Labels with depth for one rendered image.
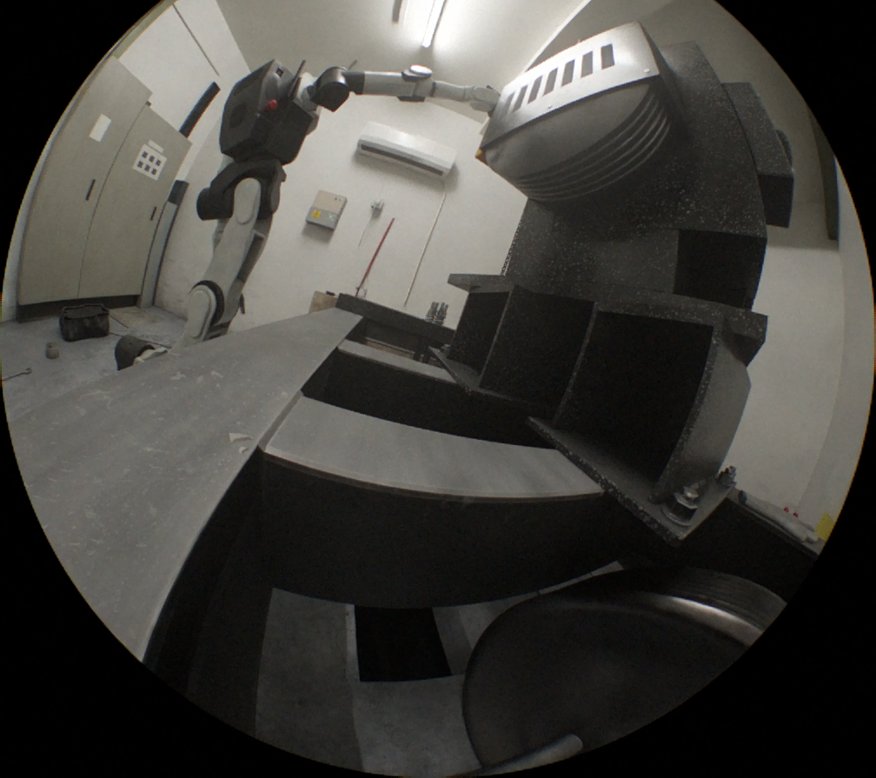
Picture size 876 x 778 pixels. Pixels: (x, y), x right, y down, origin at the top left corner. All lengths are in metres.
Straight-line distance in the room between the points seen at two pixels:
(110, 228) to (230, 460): 2.62
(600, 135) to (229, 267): 0.89
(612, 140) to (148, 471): 0.53
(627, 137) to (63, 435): 0.59
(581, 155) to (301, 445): 0.47
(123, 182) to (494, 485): 2.78
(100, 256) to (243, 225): 2.05
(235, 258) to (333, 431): 0.71
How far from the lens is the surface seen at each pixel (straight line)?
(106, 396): 0.22
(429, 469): 0.20
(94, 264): 2.71
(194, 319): 0.87
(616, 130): 0.44
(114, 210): 2.72
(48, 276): 2.54
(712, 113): 0.61
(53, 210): 2.48
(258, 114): 0.87
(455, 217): 2.44
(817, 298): 2.89
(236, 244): 0.84
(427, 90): 1.00
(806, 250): 3.08
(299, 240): 2.41
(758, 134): 0.58
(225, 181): 0.93
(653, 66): 0.51
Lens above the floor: 0.77
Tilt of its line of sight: 5 degrees down
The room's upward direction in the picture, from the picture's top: 19 degrees clockwise
